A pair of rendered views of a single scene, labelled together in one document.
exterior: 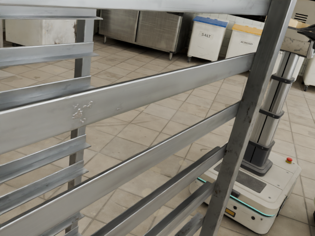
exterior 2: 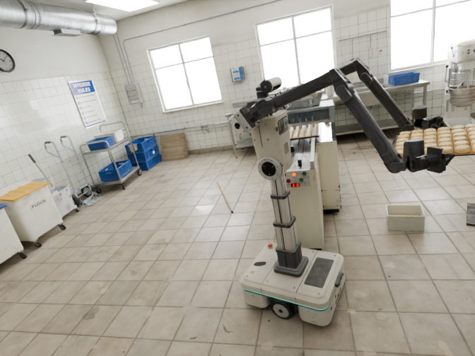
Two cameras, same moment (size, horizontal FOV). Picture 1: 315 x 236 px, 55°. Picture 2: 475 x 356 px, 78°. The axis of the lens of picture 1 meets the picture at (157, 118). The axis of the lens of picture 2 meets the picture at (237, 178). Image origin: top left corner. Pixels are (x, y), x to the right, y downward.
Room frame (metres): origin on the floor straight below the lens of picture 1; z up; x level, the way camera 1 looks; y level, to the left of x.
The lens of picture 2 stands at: (1.90, 1.13, 1.68)
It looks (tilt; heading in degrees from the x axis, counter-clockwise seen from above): 20 degrees down; 273
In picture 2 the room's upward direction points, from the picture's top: 12 degrees counter-clockwise
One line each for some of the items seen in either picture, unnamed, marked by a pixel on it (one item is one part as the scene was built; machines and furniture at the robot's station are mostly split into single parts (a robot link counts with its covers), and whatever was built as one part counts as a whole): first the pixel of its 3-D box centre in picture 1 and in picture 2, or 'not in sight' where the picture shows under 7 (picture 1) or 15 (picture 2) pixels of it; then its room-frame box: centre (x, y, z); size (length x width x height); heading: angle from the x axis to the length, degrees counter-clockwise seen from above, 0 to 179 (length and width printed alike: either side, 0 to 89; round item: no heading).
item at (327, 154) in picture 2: not in sight; (305, 162); (1.17, -2.35, 0.42); 1.28 x 0.72 x 0.84; 74
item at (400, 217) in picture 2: not in sight; (404, 217); (0.55, -1.28, 0.08); 0.30 x 0.22 x 0.16; 157
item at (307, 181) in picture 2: not in sight; (295, 178); (1.55, -1.06, 0.77); 0.24 x 0.04 x 0.14; 164
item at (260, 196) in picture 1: (250, 167); (292, 268); (1.71, -0.65, 0.24); 0.68 x 0.53 x 0.41; 147
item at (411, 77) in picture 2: not in sight; (403, 78); (-0.97, -4.05, 0.95); 0.40 x 0.30 x 0.14; 169
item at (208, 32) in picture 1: (206, 40); not in sight; (5.41, -0.59, 0.38); 0.64 x 0.54 x 0.77; 169
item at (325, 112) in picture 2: not in sight; (297, 123); (1.31, -1.89, 1.01); 0.72 x 0.33 x 0.34; 164
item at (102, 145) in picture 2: not in sight; (100, 143); (4.39, -4.05, 0.88); 0.40 x 0.30 x 0.16; 169
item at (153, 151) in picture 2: not in sight; (143, 153); (4.08, -5.16, 0.30); 0.60 x 0.40 x 0.20; 76
